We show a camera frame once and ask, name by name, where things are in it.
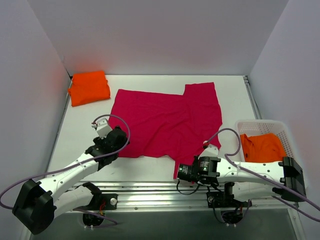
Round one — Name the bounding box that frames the crimson red t-shirt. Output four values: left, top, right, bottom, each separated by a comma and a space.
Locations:
109, 82, 223, 178

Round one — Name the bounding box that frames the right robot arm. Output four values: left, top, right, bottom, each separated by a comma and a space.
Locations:
177, 156, 306, 207

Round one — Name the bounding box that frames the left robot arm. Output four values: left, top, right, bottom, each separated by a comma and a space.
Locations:
12, 126, 128, 235

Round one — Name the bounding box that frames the folded orange t-shirt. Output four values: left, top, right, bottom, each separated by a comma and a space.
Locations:
68, 70, 111, 107

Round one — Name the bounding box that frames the white plastic basket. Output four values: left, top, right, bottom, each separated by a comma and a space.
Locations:
234, 119, 309, 176

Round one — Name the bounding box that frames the crumpled orange t-shirt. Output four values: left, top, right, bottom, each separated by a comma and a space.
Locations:
240, 133, 286, 163

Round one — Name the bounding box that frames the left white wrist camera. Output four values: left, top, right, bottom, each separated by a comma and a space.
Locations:
91, 117, 113, 139

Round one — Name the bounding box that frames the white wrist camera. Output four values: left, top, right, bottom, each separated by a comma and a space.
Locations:
199, 140, 219, 158
91, 117, 113, 139

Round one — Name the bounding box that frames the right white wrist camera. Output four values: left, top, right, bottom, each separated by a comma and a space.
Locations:
199, 140, 219, 158

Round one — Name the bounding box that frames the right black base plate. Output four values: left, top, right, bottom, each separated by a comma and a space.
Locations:
206, 191, 252, 209

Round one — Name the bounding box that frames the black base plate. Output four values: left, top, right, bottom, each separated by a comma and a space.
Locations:
77, 193, 118, 211
206, 191, 252, 209

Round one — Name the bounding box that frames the aluminium rail frame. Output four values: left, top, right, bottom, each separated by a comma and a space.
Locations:
26, 75, 300, 215

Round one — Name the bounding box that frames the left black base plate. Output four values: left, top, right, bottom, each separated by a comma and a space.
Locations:
77, 193, 118, 211

